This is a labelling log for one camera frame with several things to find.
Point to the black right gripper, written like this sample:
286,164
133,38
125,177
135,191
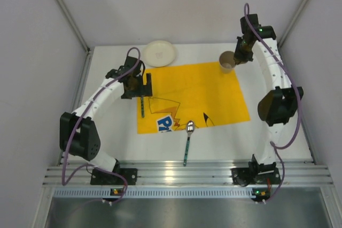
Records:
239,55

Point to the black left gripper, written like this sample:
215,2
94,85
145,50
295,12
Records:
142,89

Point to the silver fork green handle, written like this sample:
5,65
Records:
142,107

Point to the beige paper cup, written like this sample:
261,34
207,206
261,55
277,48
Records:
227,62

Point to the cream round plate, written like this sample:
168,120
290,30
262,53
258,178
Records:
159,53

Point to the yellow cartoon placemat cloth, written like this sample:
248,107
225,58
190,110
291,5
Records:
197,92

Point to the silver spoon green handle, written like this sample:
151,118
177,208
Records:
190,127

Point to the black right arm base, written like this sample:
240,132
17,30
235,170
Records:
244,176

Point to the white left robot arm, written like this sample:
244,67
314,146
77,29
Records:
79,135

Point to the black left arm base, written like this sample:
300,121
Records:
102,178

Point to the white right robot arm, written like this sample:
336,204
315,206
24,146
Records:
281,100

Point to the perforated grey cable duct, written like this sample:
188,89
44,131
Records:
161,192

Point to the right aluminium corner post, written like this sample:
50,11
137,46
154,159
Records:
293,21

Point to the aluminium corner post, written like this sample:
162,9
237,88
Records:
293,21
71,22

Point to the left aluminium corner post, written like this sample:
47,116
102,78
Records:
71,22

